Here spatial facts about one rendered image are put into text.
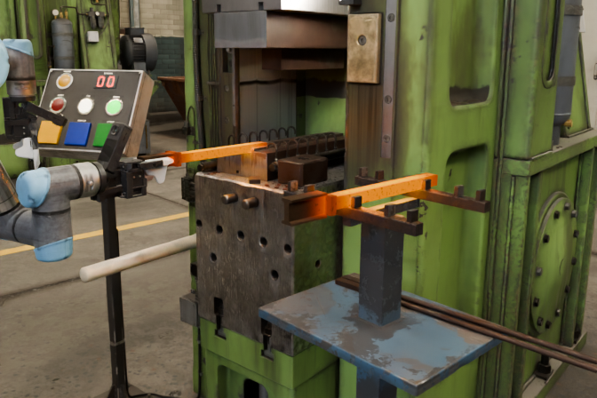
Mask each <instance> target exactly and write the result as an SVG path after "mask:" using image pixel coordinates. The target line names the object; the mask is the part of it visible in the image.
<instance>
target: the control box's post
mask: <svg viewBox="0 0 597 398"><path fill-rule="evenodd" d="M101 213H102V227H103V242H104V256H105V261H106V260H109V259H114V258H117V257H118V245H117V230H116V214H115V198H114V197H113V198H108V199H105V202H101ZM106 285H107V312H108V327H109V341H112V342H114V343H117V342H119V341H121V340H123V323H122V308H121V292H120V276H119V272H118V273H115V274H112V275H107V276H106ZM110 353H111V370H112V384H115V388H116V398H120V385H121V384H124V387H125V389H126V384H125V370H124V353H123V343H122V344H120V345H117V346H111V345H110Z"/></svg>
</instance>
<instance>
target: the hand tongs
mask: <svg viewBox="0 0 597 398"><path fill-rule="evenodd" d="M335 284H337V285H340V286H343V287H345V288H348V289H350V290H353V291H358V292H359V284H360V279H359V278H356V277H353V276H351V275H343V276H342V277H339V278H337V279H335ZM404 300H405V301H404ZM406 301H408V302H406ZM409 302H411V303H414V304H417V305H419V306H417V305H414V304H411V303H409ZM401 306H405V307H407V308H409V309H412V310H415V311H418V312H420V313H423V314H427V315H430V316H432V317H435V318H438V319H441V320H444V321H446V322H450V323H453V324H456V325H458V326H461V327H464V328H467V329H469V330H473V331H476V332H479V333H481V334H484V335H487V336H490V337H493V338H496V339H499V340H502V341H505V342H507V343H510V344H513V345H516V346H519V347H522V348H525V349H528V350H530V351H533V352H536V353H539V354H542V355H545V356H548V357H551V358H554V359H556V360H559V361H562V362H565V363H568V364H571V365H574V366H577V367H579V368H582V369H585V370H589V371H591V372H594V373H597V366H595V365H592V364H590V363H587V362H591V363H594V364H597V358H596V357H593V356H591V355H588V354H583V353H580V352H578V351H575V350H572V349H569V348H567V347H564V346H559V345H556V344H554V343H551V342H548V341H545V340H543V339H539V338H534V337H531V336H529V335H526V334H523V333H520V332H518V331H515V330H510V329H507V328H505V327H502V326H499V325H496V324H494V323H491V322H486V321H483V320H480V319H477V318H474V317H472V316H469V315H466V314H461V313H459V312H456V311H453V310H450V309H448V308H445V307H442V306H437V305H435V304H432V303H428V302H425V301H423V300H420V299H417V298H412V297H409V296H405V295H402V298H401ZM422 306H424V307H422ZM425 307H427V308H430V309H433V310H435V311H438V312H441V313H444V314H440V313H437V312H435V311H432V310H429V309H427V308H425ZM445 314H448V315H451V316H454V317H457V318H459V319H462V320H465V321H468V322H464V321H461V320H459V319H456V318H453V317H450V316H447V315H445ZM469 322H472V323H475V324H478V325H481V326H483V327H486V328H489V329H492V330H496V331H499V332H502V333H505V334H507V335H510V336H513V337H516V338H519V339H522V340H525V341H528V342H530V343H533V344H536V345H539V346H543V347H546V348H549V349H552V350H554V351H557V352H560V353H563V354H567V355H570V356H573V357H576V358H578V359H581V360H584V361H587V362H582V361H579V360H577V359H574V358H571V357H568V356H566V355H563V354H558V353H555V352H553V351H550V350H547V349H544V348H542V347H539V346H535V345H532V344H530V343H527V342H524V341H521V340H519V339H516V338H511V337H508V336H506V335H503V334H500V333H497V332H495V331H492V330H487V329H484V328H482V327H479V326H477V325H474V324H471V323H469Z"/></svg>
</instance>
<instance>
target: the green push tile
mask: <svg viewBox="0 0 597 398"><path fill-rule="evenodd" d="M111 126H112V123H98V127H97V130H96V133H95V137H94V141H93V144H92V145H93V146H94V147H103V145H104V143H105V141H106V138H107V136H108V133H109V131H110V128H111Z"/></svg>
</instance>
